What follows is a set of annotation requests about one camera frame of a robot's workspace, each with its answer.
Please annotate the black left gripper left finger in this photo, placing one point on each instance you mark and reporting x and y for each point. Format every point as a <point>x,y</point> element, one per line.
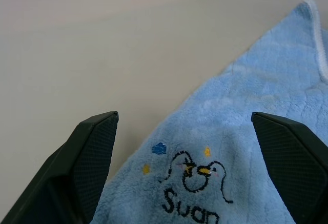
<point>77,167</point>

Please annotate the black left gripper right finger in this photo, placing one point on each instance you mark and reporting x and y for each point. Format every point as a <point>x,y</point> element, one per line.
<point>292,162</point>

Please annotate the light blue embroidered towel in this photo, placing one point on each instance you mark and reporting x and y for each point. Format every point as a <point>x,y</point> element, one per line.
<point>246,121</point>

